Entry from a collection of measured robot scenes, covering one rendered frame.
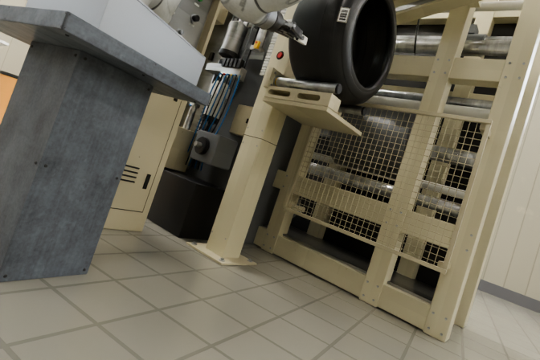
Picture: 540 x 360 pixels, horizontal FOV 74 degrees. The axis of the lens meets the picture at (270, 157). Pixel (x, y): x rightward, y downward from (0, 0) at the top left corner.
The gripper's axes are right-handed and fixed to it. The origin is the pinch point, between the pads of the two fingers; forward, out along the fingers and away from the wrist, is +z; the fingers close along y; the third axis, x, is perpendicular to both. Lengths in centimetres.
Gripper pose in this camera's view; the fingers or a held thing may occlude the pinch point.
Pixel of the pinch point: (300, 38)
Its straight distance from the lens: 150.9
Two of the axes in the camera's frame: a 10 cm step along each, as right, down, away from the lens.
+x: -2.3, 9.7, 0.6
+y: -7.5, -2.2, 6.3
